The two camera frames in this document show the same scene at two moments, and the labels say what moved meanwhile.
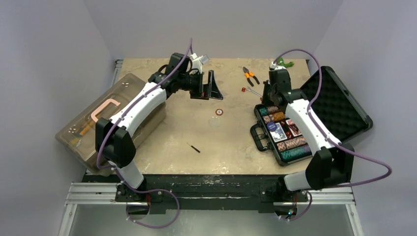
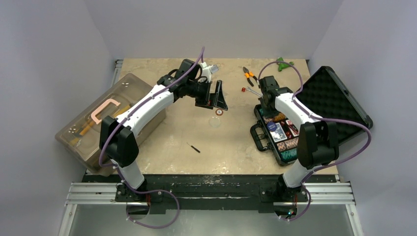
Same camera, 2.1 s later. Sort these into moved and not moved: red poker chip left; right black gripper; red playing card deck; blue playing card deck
Moved: right black gripper
Not moved: red poker chip left; red playing card deck; blue playing card deck
